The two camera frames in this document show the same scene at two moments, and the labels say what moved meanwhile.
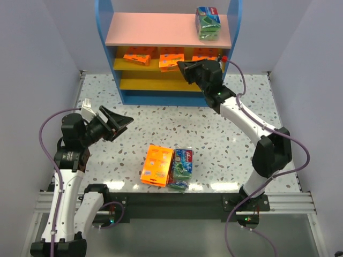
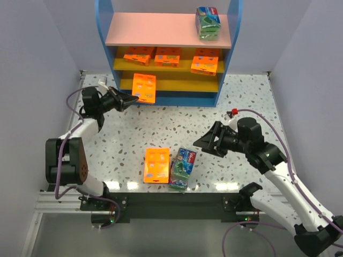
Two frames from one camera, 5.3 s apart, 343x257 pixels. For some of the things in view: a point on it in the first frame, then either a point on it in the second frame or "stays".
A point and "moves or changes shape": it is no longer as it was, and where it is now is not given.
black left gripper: (107, 125) → (117, 98)
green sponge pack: (180, 185) stays
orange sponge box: (168, 58) moves or changes shape
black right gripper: (196, 72) → (216, 139)
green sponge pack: (208, 22) stays
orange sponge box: (157, 165) → (144, 87)
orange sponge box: (201, 54) stays
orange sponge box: (143, 60) stays
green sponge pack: (182, 168) stays
